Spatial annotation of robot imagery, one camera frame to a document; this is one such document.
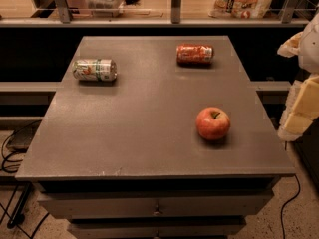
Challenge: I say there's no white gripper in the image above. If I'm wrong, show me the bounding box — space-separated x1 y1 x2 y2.
277 14 319 141

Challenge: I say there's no green white 7up can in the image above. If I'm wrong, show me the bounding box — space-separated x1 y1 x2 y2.
72 59 117 82

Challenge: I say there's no orange soda can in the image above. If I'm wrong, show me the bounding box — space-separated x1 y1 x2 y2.
176 44 214 65

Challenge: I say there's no printed snack bag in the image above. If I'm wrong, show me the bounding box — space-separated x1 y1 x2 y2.
208 0 272 19

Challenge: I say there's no red apple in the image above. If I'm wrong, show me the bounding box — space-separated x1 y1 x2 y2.
195 107 230 140

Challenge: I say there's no grey drawer cabinet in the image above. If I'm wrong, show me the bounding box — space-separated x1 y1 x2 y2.
17 37 294 239

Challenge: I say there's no clear plastic container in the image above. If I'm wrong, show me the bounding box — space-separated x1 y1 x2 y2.
86 0 124 17

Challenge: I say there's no black power adapter box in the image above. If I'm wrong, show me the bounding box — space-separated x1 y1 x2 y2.
6 127 36 152

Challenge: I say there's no black cable right floor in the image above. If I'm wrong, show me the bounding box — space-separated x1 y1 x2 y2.
279 174 302 239

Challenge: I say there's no metal shelf rail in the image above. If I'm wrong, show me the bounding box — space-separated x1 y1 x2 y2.
0 0 318 28

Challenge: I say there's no black cables left floor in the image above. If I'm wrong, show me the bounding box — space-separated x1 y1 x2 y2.
0 120 50 239

